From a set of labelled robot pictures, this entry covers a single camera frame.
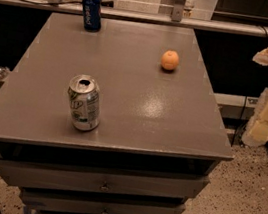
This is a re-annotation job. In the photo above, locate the orange fruit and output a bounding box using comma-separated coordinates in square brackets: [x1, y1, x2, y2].
[160, 50, 180, 71]

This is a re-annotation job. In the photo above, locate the green 7up can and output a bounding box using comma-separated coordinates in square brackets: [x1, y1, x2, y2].
[67, 74, 100, 131]

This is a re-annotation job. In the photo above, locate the blue pepsi can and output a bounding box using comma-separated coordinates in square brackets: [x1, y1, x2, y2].
[82, 0, 101, 32]

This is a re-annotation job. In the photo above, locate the grey drawer cabinet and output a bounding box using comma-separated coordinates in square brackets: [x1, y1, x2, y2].
[0, 0, 253, 214]

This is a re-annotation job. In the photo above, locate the middle grey drawer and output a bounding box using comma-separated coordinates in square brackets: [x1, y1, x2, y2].
[21, 189, 185, 214]

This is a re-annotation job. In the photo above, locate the top grey drawer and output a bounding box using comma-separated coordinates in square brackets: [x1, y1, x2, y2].
[0, 160, 209, 199]

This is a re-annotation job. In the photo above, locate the small shiny object on ledge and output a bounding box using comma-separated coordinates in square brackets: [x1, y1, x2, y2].
[0, 66, 10, 80]

